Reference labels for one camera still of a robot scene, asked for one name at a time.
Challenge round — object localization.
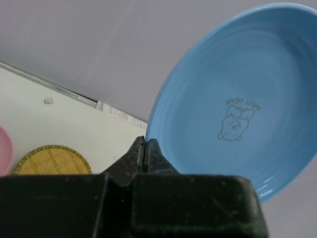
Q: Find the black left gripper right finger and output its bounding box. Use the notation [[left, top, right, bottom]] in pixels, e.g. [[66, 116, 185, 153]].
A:
[[144, 139, 180, 175]]

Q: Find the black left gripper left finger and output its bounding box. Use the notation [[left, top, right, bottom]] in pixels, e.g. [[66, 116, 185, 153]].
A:
[[103, 136, 145, 186]]

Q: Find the blue bear plate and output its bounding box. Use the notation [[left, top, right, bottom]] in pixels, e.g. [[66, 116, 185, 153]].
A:
[[146, 2, 317, 203]]

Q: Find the printed paper sheet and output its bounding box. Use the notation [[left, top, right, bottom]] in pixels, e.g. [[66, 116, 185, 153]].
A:
[[96, 101, 147, 130]]

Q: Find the round green-rimmed woven plate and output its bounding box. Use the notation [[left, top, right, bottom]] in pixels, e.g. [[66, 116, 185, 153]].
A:
[[13, 145, 92, 175]]

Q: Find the pink plate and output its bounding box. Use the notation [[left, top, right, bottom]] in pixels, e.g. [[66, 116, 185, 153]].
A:
[[0, 127, 13, 176]]

